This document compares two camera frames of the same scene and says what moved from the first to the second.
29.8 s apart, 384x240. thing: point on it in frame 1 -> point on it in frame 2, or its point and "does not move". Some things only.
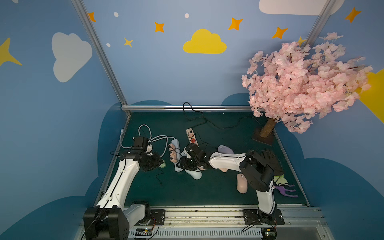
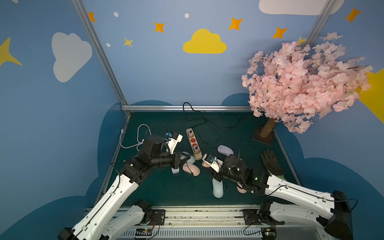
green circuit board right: [269, 233] does not move
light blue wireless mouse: [196, 174] -> [217, 188]
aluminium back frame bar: [192, 108] does not move
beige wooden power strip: [191, 136] does not move
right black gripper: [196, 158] -> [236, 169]
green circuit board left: [143, 232] does not move
